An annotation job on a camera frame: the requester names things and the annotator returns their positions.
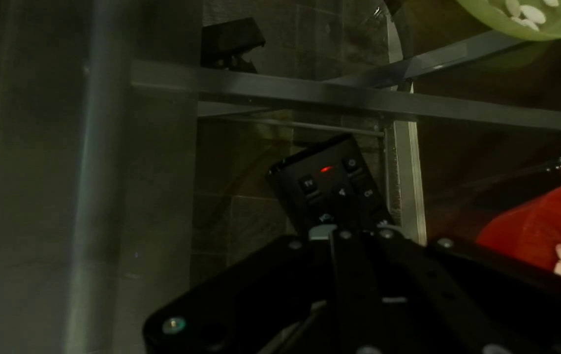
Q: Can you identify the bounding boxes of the red bowl with seeds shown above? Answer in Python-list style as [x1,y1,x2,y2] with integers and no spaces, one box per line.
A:
[477,188,561,278]

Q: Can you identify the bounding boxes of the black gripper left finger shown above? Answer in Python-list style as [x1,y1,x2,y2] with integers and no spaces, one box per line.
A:
[331,231,385,354]

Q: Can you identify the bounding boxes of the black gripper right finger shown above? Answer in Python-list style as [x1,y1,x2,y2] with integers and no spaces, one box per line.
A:
[381,229,530,354]

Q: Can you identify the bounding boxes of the black remote control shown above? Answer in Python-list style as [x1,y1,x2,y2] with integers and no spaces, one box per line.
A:
[268,134,394,237]

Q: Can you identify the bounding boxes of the green plate with seeds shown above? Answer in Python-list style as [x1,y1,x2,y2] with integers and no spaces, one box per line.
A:
[455,0,561,42]

